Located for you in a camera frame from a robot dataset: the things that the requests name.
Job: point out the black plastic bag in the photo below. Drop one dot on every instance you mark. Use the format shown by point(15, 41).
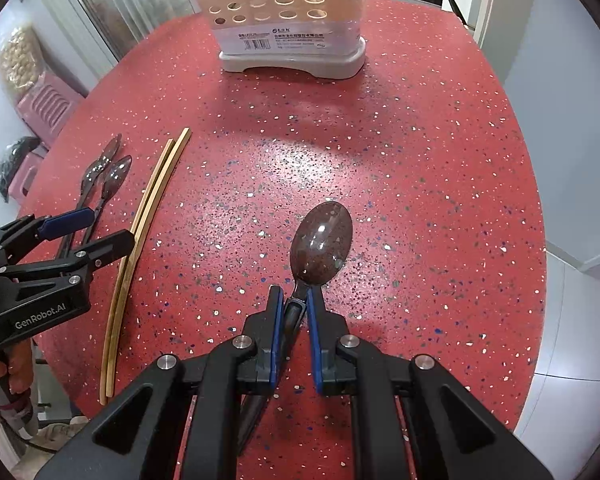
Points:
point(12, 160)

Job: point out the pink plastic stool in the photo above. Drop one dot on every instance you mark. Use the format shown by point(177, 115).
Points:
point(25, 180)
point(50, 105)

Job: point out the dark translucent plastic spoon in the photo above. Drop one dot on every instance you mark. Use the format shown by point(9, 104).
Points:
point(117, 175)
point(94, 172)
point(111, 146)

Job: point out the person's left hand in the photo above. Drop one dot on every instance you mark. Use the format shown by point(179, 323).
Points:
point(20, 365)

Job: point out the bag of beige snacks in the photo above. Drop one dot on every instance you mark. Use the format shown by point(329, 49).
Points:
point(22, 55)

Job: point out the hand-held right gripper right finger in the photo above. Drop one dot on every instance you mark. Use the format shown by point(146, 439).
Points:
point(314, 340)

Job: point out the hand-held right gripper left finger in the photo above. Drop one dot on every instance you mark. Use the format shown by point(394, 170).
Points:
point(278, 330)

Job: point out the glass sliding door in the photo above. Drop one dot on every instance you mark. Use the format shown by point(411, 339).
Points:
point(105, 0)

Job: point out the wooden chopstick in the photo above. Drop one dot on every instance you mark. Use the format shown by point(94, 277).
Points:
point(162, 160)
point(178, 150)

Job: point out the beige plastic utensil holder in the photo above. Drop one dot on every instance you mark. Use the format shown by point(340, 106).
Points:
point(280, 55)

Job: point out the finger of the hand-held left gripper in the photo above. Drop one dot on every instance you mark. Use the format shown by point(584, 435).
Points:
point(65, 222)
point(110, 245)

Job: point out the metal spoon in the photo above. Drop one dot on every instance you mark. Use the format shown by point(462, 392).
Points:
point(322, 245)

